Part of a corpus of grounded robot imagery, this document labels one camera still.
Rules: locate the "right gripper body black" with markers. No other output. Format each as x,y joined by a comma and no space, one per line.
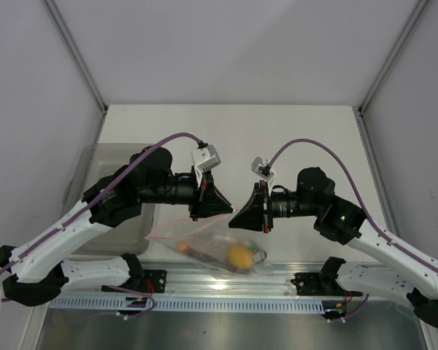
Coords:
279,205

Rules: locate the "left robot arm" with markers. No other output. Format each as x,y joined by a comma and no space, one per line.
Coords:
41,269

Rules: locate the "clear plastic bin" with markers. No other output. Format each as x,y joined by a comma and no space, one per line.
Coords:
97,161

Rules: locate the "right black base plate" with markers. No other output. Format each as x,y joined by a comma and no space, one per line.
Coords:
320,284

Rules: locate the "aluminium frame post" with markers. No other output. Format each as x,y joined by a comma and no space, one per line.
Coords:
406,34
73,50

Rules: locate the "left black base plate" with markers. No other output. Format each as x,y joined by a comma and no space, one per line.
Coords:
153,282

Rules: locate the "aluminium mounting rail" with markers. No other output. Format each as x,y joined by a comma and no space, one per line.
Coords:
233,279

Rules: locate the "clear zip top bag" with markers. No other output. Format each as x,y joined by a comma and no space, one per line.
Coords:
210,235

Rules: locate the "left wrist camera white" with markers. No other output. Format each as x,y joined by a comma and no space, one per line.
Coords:
204,160

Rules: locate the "orange papaya slice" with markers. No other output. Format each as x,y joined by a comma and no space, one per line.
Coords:
208,260

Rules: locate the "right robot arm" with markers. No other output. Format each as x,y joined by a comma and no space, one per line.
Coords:
344,222

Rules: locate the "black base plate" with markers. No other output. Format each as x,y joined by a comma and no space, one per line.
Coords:
153,282
320,284

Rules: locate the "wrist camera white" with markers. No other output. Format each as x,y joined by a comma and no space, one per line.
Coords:
260,167
204,160

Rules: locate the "yellow lemon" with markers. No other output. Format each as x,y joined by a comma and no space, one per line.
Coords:
240,256

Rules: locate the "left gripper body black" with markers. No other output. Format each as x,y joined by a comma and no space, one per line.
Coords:
185,192

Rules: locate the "green onion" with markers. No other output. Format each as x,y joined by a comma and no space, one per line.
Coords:
260,256

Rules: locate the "right aluminium frame post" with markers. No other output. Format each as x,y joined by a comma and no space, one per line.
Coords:
406,34

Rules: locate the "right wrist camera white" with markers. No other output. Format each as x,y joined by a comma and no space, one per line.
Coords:
260,167

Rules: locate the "white slotted cable duct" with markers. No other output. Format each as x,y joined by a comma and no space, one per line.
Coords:
190,304

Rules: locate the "left aluminium frame post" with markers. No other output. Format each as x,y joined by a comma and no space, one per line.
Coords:
73,50

